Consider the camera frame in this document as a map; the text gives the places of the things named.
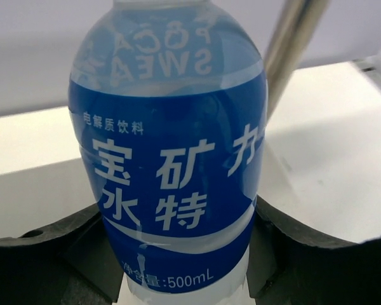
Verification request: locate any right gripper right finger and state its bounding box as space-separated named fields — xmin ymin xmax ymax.
xmin=247 ymin=198 xmax=381 ymax=304

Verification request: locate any Pocari Sweat bottle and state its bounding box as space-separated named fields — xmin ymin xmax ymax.
xmin=68 ymin=1 xmax=268 ymax=304

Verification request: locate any white two-tier shelf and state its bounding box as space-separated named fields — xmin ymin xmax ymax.
xmin=262 ymin=0 xmax=331 ymax=111

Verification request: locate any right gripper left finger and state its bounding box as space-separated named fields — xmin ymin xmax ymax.
xmin=0 ymin=212 xmax=123 ymax=304

